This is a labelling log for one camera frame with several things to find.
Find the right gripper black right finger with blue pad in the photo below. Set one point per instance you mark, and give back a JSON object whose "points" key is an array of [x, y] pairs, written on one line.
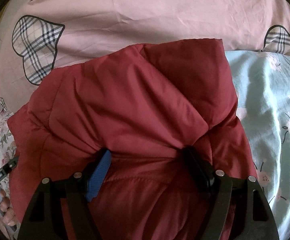
{"points": [[241, 199]]}

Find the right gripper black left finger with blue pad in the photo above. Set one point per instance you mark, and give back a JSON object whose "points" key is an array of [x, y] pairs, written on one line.
{"points": [[62, 204]]}

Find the red quilted puffer jacket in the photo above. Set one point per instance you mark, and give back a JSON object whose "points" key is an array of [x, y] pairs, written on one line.
{"points": [[144, 103]]}

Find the person's left hand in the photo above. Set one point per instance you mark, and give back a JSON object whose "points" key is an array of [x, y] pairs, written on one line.
{"points": [[8, 218]]}

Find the light teal floral bedsheet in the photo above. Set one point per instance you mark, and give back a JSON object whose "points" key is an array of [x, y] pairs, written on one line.
{"points": [[262, 83]]}

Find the pink duvet with plaid hearts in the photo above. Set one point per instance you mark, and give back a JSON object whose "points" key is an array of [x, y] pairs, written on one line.
{"points": [[47, 34]]}

